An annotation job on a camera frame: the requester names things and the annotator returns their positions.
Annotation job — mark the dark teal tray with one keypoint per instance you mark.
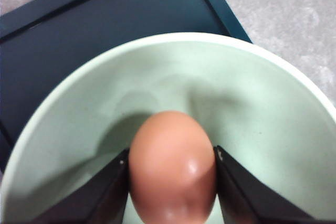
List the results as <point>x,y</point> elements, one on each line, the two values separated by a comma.
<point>46,46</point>

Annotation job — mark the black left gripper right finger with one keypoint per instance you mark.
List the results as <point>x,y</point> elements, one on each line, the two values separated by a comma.
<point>245,198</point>

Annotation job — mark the beige egg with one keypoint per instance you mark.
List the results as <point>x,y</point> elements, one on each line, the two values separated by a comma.
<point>172,171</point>

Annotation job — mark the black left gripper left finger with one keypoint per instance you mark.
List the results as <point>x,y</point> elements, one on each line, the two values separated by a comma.
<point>101,198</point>

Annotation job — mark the pale green ceramic bowl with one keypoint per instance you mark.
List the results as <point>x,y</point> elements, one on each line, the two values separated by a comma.
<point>261,109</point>

